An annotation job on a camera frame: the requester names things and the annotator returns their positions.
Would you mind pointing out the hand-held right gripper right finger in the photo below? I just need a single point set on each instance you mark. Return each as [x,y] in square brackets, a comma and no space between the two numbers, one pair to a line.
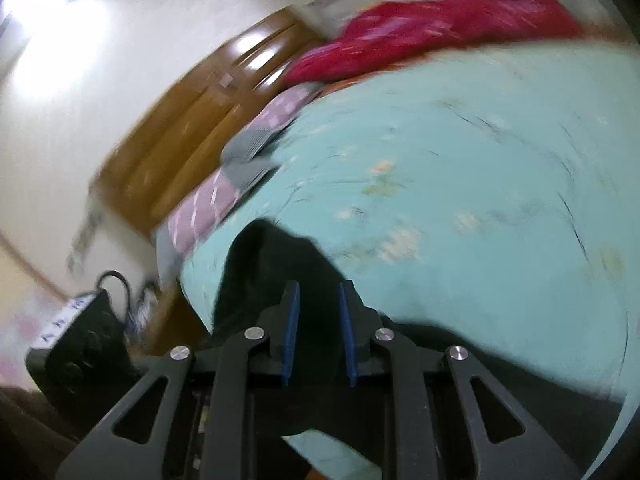
[346,330]

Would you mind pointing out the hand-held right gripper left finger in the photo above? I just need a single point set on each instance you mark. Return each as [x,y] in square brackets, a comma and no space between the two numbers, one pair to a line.
[292,330]

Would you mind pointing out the red patterned quilt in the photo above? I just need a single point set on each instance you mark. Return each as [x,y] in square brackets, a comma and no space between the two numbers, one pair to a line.
[425,25]

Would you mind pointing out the black pants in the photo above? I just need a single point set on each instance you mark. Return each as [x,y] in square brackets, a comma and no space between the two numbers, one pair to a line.
[270,270]

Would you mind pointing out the light blue floral bedsheet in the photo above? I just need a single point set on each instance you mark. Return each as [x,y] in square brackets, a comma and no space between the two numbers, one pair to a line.
[450,135]

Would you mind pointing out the brown wooden headboard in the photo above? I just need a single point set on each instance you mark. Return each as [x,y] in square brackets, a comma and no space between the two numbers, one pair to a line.
[200,110]

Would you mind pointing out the grey bed guard rail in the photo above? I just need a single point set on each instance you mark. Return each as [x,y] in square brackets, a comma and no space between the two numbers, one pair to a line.
[325,10]

